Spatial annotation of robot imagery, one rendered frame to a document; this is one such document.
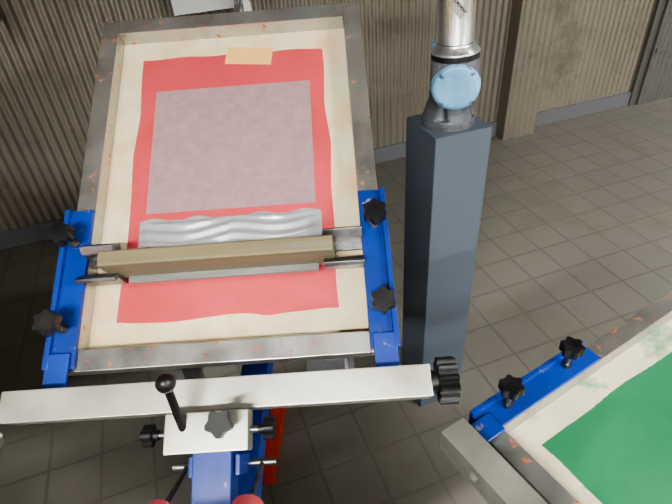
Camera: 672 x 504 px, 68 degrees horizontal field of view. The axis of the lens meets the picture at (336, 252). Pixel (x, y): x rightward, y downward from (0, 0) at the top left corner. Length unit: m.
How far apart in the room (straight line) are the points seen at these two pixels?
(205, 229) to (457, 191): 0.82
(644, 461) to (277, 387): 0.64
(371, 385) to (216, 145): 0.59
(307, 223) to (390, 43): 2.80
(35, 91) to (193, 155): 2.38
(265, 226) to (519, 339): 1.76
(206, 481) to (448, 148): 1.04
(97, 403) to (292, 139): 0.61
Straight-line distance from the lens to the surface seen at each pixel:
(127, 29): 1.32
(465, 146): 1.49
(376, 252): 0.90
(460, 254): 1.70
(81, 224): 1.06
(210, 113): 1.15
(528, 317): 2.64
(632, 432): 1.10
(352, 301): 0.92
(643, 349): 1.25
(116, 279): 0.96
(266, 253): 0.85
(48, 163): 3.57
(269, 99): 1.14
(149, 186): 1.10
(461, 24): 1.27
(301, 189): 1.01
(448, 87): 1.28
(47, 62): 3.36
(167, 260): 0.89
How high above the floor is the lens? 1.79
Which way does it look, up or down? 37 degrees down
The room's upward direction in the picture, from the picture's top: 5 degrees counter-clockwise
